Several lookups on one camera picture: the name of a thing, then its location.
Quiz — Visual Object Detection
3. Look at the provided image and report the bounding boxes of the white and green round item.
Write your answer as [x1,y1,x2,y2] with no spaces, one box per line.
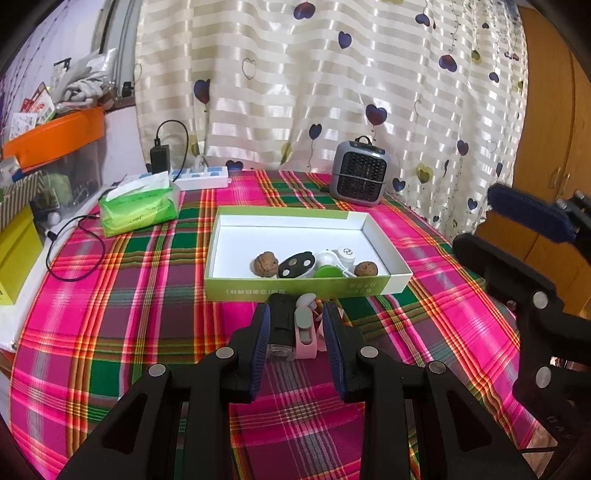
[314,249,346,279]

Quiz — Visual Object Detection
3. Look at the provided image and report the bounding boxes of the black charger with cable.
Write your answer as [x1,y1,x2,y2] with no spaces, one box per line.
[150,120,190,175]

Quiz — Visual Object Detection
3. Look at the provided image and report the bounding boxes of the grey portable heater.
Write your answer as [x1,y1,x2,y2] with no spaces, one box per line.
[329,136,392,206]

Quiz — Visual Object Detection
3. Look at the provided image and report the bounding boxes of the small colourful packets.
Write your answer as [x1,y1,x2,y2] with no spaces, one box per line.
[9,83,56,134]

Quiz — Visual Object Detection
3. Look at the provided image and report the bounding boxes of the pile of gloves and bags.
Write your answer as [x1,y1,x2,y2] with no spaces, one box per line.
[51,48,123,114]

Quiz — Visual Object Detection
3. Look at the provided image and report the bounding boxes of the yellow cardboard box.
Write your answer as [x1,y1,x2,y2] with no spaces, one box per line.
[0,205,42,305]

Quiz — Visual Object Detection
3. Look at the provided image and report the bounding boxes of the white power strip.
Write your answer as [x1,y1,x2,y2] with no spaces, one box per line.
[168,154,230,191]

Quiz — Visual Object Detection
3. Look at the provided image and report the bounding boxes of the black rectangular device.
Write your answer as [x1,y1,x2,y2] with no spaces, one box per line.
[267,293,297,361]

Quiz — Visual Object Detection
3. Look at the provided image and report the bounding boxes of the pink and white small item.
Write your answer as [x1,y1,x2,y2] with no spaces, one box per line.
[294,293,324,360]

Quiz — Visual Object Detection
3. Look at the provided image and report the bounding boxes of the clear storage bin orange lid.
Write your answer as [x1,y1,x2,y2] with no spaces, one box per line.
[0,106,108,222]

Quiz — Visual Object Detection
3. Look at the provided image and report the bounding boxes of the white box with green rim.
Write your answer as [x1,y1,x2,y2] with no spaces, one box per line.
[204,205,414,301]

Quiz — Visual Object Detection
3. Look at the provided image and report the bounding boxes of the pink green plaid tablecloth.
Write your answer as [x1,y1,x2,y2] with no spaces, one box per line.
[9,170,561,480]

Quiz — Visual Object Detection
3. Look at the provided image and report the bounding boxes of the black oval two-spot item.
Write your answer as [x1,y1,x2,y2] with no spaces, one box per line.
[276,250,315,279]

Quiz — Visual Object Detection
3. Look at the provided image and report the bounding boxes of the striped gift box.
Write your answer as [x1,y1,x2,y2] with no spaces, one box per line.
[0,173,42,232]

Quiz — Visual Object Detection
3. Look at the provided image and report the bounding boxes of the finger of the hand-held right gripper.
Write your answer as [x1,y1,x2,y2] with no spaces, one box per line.
[488,182,591,245]
[452,233,591,407]

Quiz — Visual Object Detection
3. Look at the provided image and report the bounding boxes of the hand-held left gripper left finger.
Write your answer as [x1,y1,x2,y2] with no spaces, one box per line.
[58,304,271,480]

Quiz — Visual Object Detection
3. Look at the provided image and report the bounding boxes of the thin black cable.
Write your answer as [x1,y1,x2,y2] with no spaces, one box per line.
[45,213,112,281]

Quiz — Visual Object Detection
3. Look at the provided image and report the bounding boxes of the green tissue pack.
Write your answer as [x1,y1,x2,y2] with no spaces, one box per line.
[99,173,182,238]

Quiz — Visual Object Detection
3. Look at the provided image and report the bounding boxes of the white round cap item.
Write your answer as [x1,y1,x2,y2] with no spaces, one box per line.
[336,246,358,277]

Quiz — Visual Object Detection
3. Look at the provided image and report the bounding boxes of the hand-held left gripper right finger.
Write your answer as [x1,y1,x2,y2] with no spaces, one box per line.
[322,302,539,480]

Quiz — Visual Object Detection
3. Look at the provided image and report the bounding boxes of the wooden cabinet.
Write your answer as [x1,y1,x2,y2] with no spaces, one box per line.
[475,4,591,319]

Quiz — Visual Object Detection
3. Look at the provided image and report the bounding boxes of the cream striped heart curtain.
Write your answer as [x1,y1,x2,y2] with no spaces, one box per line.
[134,0,529,241]

